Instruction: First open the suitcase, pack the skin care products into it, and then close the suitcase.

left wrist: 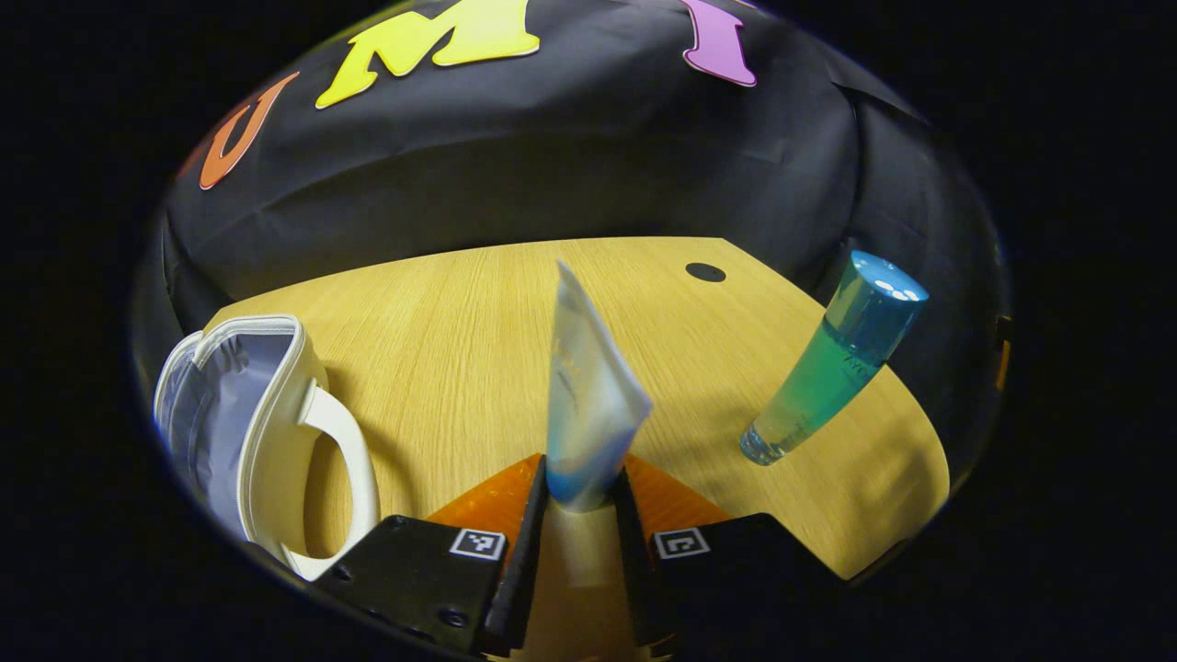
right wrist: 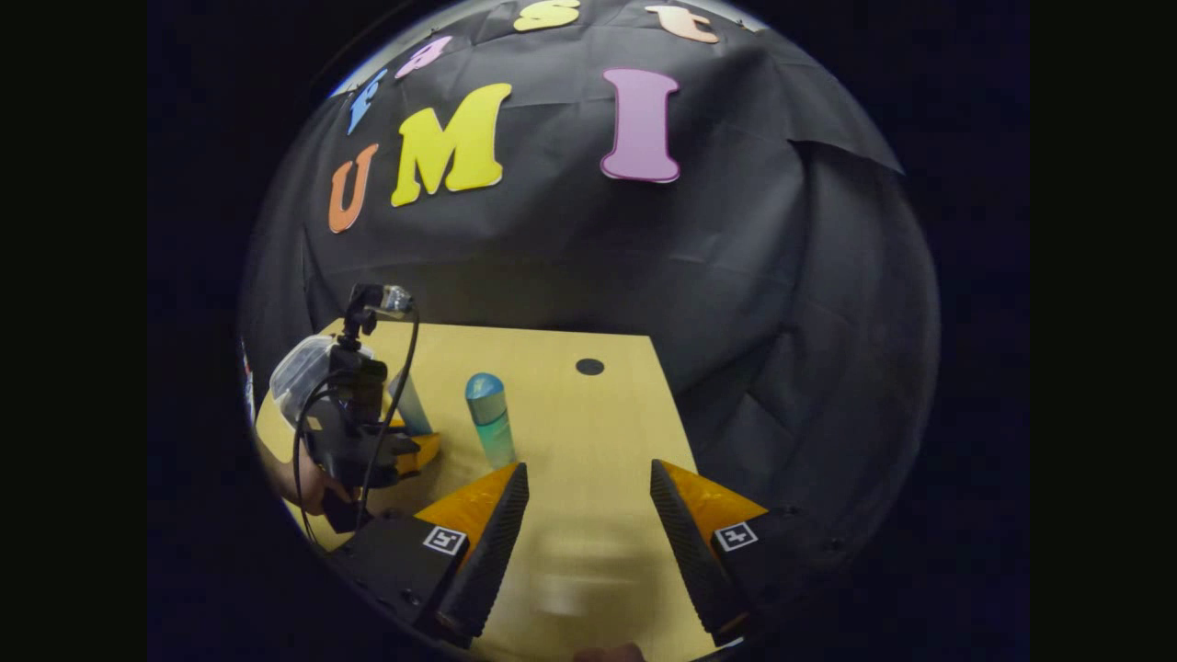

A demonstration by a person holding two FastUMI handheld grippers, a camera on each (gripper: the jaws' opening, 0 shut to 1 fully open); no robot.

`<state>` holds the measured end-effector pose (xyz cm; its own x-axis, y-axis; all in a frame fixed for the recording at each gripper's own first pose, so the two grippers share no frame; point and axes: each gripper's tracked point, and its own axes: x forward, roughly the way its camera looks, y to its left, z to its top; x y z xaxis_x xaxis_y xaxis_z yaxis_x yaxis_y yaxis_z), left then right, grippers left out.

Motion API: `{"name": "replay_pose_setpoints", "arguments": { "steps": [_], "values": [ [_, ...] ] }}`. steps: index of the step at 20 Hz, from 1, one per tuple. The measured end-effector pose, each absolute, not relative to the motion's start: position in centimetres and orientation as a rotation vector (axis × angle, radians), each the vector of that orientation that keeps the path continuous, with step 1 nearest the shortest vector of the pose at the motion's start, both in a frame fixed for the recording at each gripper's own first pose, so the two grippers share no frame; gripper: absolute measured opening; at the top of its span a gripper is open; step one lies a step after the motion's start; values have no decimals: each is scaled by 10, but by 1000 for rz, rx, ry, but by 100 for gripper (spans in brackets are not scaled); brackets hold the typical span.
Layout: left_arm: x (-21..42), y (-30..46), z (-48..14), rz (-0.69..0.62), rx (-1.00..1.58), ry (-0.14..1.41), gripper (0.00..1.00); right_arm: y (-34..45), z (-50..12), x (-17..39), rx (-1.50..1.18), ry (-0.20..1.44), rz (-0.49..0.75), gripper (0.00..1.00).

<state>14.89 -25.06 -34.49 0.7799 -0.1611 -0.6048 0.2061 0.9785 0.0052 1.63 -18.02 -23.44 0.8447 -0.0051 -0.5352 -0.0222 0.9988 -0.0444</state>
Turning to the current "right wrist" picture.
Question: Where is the blue green skin care bottle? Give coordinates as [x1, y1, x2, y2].
[464, 371, 518, 470]

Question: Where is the black backdrop cloth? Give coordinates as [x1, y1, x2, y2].
[241, 0, 941, 571]

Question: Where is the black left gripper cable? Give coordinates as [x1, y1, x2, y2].
[292, 299, 422, 553]

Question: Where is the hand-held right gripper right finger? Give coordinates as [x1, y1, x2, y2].
[650, 459, 856, 646]

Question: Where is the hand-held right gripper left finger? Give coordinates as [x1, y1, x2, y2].
[336, 462, 531, 645]

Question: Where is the blue skin care tube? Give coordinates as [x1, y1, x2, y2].
[391, 368, 433, 437]

